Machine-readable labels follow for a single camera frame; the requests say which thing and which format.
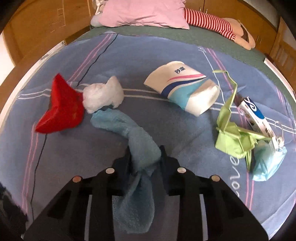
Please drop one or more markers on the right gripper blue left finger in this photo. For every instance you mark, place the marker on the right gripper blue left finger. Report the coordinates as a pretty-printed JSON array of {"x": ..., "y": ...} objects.
[{"x": 123, "y": 170}]

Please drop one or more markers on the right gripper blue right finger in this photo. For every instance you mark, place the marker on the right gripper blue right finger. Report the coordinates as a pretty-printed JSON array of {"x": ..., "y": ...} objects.
[{"x": 168, "y": 166}]

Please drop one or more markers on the light blue cloth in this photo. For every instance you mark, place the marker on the light blue cloth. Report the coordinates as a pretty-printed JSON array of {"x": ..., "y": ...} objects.
[{"x": 134, "y": 212}]

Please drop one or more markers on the lime green paper bag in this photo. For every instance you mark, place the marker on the lime green paper bag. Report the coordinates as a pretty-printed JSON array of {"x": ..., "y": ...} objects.
[{"x": 234, "y": 140}]

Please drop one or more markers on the white crumpled tissue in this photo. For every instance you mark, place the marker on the white crumpled tissue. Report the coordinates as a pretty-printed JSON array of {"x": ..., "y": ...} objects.
[{"x": 98, "y": 95}]

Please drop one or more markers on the white blue paper cup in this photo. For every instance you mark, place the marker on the white blue paper cup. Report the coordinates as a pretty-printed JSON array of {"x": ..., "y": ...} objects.
[{"x": 190, "y": 89}]

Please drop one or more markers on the red snack wrapper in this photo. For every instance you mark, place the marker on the red snack wrapper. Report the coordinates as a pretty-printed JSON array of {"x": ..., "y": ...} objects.
[{"x": 66, "y": 109}]

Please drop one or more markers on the blue striped blanket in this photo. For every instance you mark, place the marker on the blue striped blanket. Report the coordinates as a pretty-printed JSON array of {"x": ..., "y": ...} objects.
[{"x": 35, "y": 166}]

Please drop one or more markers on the white blue toothpaste box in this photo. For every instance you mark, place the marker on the white blue toothpaste box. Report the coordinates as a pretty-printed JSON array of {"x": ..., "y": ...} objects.
[{"x": 259, "y": 123}]

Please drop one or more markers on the light blue plastic wrapper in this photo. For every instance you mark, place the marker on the light blue plastic wrapper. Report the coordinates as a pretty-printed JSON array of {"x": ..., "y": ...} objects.
[{"x": 267, "y": 160}]

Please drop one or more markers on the green bed mat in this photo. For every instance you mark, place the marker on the green bed mat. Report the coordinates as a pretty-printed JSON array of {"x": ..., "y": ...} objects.
[{"x": 200, "y": 37}]

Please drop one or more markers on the red striped plush doll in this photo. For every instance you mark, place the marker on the red striped plush doll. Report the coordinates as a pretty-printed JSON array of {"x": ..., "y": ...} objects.
[{"x": 229, "y": 28}]

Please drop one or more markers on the pink pillow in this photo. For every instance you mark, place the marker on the pink pillow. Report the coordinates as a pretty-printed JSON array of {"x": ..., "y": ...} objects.
[{"x": 165, "y": 14}]

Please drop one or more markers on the wooden bed frame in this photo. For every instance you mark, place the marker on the wooden bed frame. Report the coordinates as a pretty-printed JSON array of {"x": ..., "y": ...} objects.
[{"x": 38, "y": 26}]

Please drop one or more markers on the wooden wall cabinet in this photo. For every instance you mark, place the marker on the wooden wall cabinet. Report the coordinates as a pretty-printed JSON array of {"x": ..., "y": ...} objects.
[{"x": 268, "y": 37}]

